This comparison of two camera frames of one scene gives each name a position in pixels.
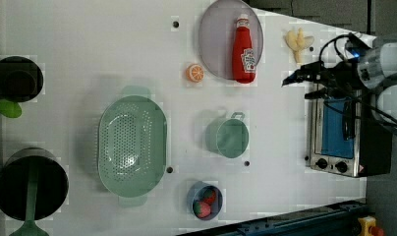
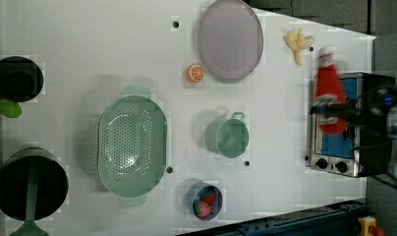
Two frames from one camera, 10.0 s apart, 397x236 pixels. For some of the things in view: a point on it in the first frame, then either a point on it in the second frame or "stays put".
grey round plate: [216, 35] stays put
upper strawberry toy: [209, 197] stays put
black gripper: [345, 79] -> [370, 109]
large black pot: [12, 180] stays put
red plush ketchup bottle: [244, 62] -> [329, 89]
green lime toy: [9, 108] stays put
